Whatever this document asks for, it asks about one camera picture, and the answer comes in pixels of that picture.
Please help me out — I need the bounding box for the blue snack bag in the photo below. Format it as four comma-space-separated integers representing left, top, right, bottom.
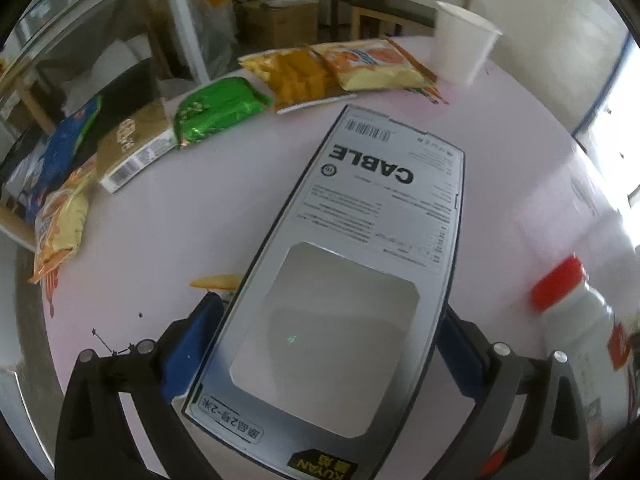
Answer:
1, 94, 103, 223

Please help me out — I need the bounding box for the white red-capped drink bottle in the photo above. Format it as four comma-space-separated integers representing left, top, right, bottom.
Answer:
530, 255, 637, 455

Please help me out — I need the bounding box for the gold white small box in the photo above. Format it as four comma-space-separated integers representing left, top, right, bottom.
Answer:
96, 100, 178, 194

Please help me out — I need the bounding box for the white paper cup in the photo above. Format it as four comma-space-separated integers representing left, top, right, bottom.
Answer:
430, 1, 502, 88

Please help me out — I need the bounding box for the orange striped snack packet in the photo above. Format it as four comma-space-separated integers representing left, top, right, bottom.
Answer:
27, 154, 99, 286

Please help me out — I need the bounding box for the small green snack packet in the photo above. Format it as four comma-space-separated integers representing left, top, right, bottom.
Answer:
174, 77, 272, 148

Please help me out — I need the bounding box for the grey cable box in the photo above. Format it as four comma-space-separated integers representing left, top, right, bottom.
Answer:
183, 105, 464, 479

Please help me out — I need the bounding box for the brown cardboard box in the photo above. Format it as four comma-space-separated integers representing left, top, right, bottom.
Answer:
233, 0, 318, 50

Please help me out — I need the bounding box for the yellow orange snack packet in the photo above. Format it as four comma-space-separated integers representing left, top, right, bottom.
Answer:
310, 38, 449, 105

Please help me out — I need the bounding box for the white metal shelf table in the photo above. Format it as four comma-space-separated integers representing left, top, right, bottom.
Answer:
1, 0, 210, 122

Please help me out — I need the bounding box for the golden chips packet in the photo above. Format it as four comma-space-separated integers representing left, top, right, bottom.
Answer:
239, 47, 357, 115

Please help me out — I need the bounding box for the wooden chair dark seat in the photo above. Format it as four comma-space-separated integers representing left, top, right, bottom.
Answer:
332, 0, 473, 40

